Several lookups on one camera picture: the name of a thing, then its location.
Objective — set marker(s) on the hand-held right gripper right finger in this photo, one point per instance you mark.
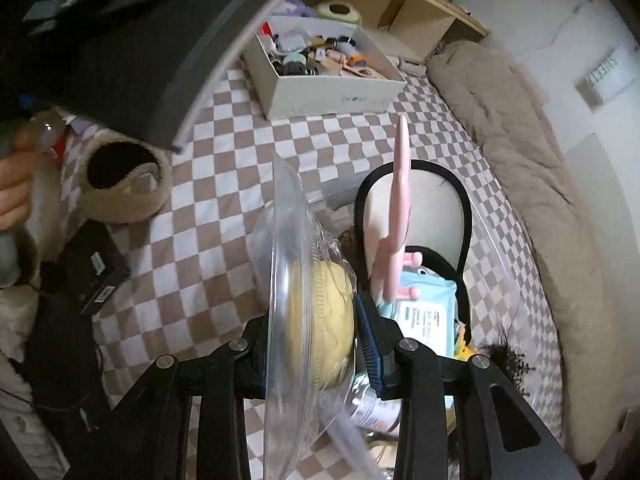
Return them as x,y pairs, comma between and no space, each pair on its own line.
370,340

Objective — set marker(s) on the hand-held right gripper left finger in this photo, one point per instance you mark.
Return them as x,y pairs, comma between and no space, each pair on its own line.
255,360

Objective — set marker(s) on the yellow ball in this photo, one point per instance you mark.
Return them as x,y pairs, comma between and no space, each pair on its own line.
320,320

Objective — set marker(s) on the black feathery fluff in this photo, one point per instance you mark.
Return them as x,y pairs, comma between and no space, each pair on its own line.
510,360

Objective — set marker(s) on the clear plastic container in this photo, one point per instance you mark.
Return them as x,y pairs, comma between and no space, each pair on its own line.
500,270

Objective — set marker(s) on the person's left hand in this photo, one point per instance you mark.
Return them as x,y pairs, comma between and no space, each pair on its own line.
15,185

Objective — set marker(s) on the blue wet wipes packet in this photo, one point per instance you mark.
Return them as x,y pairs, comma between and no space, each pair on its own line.
425,310

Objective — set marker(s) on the white bottle with orange label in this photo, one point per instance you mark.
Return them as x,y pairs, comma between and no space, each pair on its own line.
375,410

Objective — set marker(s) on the black board with grey edge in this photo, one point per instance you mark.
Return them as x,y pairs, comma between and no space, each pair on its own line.
150,70

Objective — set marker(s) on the black box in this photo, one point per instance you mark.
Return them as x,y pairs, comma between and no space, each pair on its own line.
95,265

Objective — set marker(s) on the yellow toy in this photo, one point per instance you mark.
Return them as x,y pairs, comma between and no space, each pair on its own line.
462,346

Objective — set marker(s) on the brown checkered bed sheet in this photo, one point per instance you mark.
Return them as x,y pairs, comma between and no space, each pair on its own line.
225,260

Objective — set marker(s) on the black bag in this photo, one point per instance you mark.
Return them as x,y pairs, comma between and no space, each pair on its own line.
60,360

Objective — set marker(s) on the beige fuzzy slipper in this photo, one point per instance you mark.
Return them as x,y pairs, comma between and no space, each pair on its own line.
125,195

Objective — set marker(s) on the pink hand-shaped back scratcher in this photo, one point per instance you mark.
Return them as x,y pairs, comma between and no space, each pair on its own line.
400,185

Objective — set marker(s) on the pile of small trinkets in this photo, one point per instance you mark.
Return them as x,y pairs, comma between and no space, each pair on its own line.
320,52

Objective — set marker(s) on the beige fluffy comforter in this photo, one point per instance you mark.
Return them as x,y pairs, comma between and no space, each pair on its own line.
525,210

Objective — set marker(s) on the white cardboard box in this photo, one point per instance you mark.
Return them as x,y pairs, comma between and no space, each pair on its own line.
325,92

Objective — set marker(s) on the wooden headboard shelf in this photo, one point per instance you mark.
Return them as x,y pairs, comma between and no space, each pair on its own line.
415,20

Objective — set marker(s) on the hanging white paper bag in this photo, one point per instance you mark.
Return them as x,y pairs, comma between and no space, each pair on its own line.
605,75

